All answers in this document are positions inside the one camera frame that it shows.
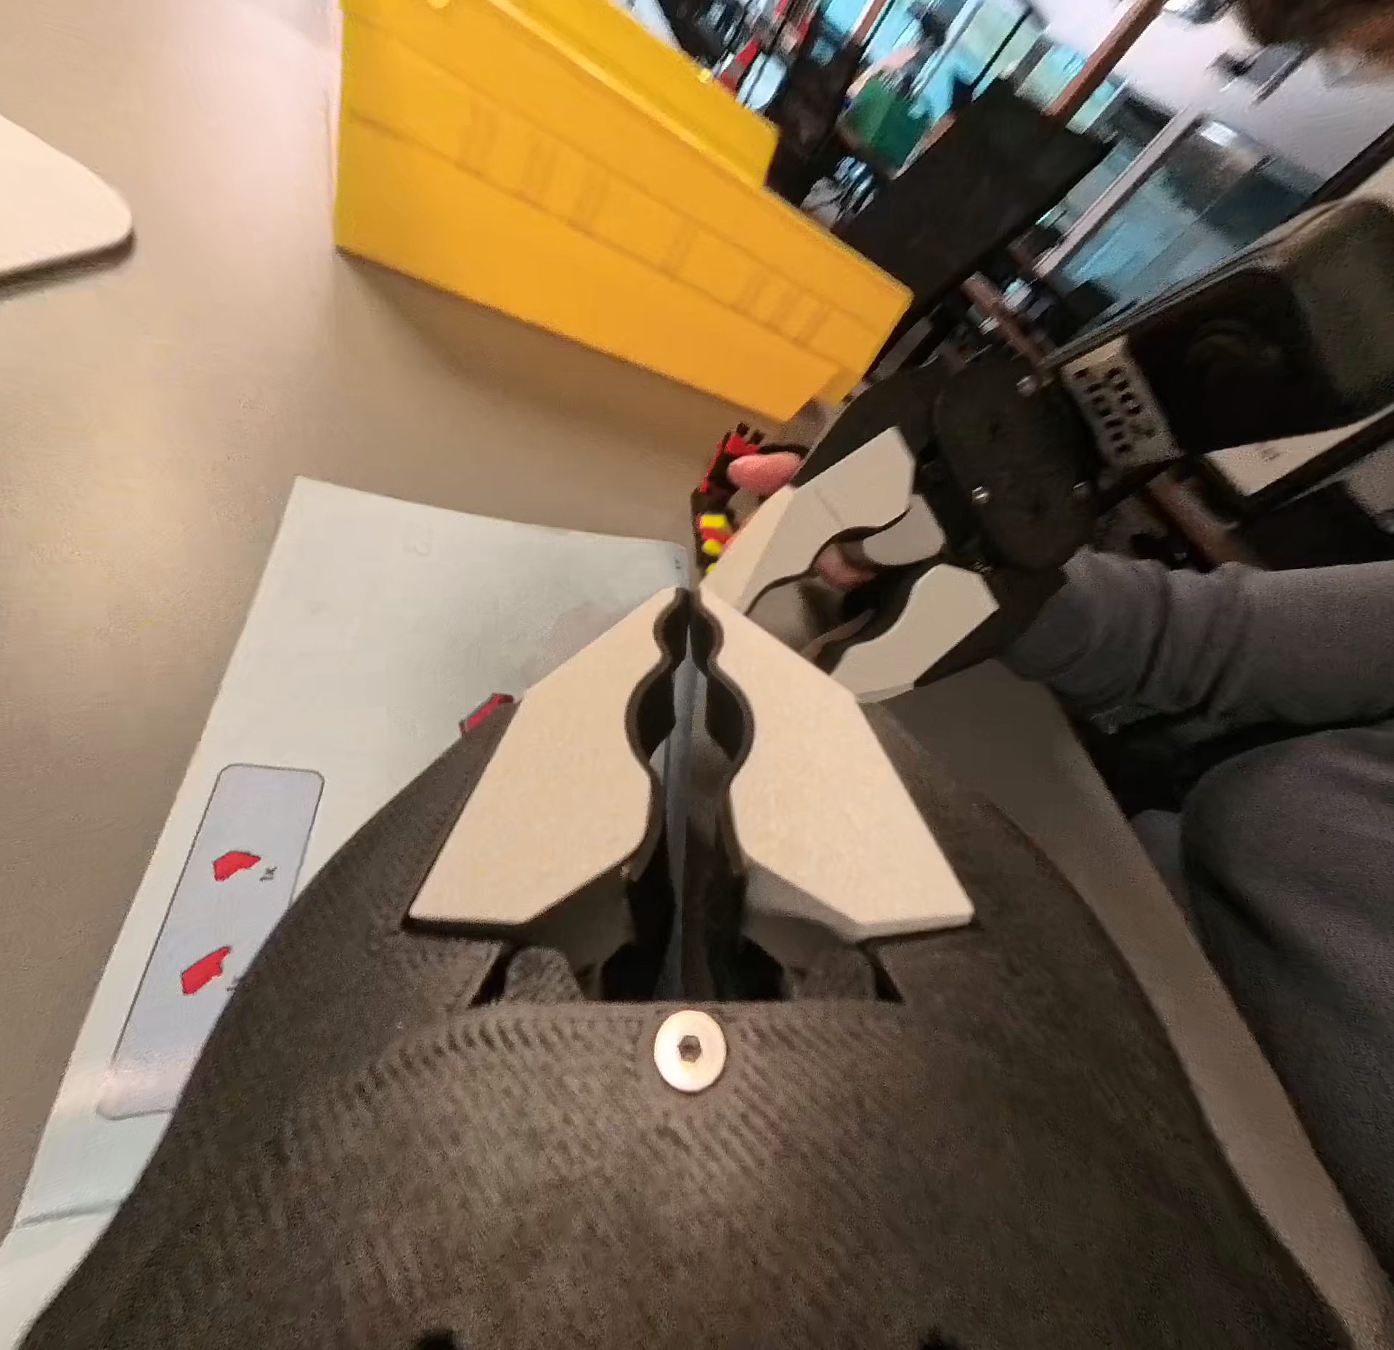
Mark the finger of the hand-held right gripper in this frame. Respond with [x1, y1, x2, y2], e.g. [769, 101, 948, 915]
[803, 561, 1000, 707]
[699, 427, 946, 617]

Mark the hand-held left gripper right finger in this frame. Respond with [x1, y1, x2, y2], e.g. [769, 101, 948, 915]
[691, 591, 975, 971]

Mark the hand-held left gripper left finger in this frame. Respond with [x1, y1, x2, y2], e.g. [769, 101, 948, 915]
[407, 591, 695, 971]

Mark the long red yellow lego assembly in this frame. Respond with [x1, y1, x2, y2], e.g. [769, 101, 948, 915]
[687, 424, 785, 569]

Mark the lego instruction booklet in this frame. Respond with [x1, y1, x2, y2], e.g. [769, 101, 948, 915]
[0, 477, 699, 1264]

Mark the person's right hand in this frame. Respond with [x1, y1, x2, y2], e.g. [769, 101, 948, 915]
[724, 451, 878, 594]

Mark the yellow plastic bin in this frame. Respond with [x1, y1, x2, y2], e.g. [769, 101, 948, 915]
[334, 0, 913, 424]

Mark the person's leg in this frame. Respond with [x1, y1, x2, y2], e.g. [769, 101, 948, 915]
[1130, 719, 1394, 1277]

